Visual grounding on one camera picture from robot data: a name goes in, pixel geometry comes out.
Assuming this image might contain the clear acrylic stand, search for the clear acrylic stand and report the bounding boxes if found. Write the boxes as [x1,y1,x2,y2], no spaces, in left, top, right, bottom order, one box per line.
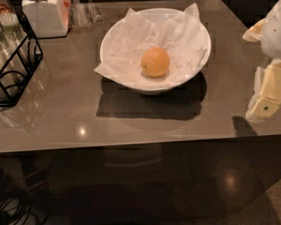
[71,0,103,26]

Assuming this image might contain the black wire rack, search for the black wire rack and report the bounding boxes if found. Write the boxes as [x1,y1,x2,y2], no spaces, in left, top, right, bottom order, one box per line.
[0,0,43,107]

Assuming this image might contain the orange fruit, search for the orange fruit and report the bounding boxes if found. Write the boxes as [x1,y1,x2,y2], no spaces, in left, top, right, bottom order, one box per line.
[140,47,170,78]

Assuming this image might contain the white lidded jar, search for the white lidded jar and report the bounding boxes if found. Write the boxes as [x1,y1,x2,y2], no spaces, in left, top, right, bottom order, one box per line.
[22,0,71,38]

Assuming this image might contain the white paper liner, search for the white paper liner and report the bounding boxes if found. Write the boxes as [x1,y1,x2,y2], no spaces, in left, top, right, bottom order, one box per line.
[94,2,208,85]

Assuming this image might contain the glass jar with lid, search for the glass jar with lid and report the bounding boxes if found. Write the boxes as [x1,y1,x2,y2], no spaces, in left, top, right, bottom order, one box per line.
[0,12,28,81]

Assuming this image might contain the black cables on floor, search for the black cables on floor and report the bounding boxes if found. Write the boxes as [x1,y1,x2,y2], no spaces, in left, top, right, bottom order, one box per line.
[0,197,48,225]

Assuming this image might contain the white bowl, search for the white bowl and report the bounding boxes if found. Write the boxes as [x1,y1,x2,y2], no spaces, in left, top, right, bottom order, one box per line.
[99,7,212,96]

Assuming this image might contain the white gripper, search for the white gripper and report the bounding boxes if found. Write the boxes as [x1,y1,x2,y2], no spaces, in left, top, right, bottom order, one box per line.
[243,0,281,123]

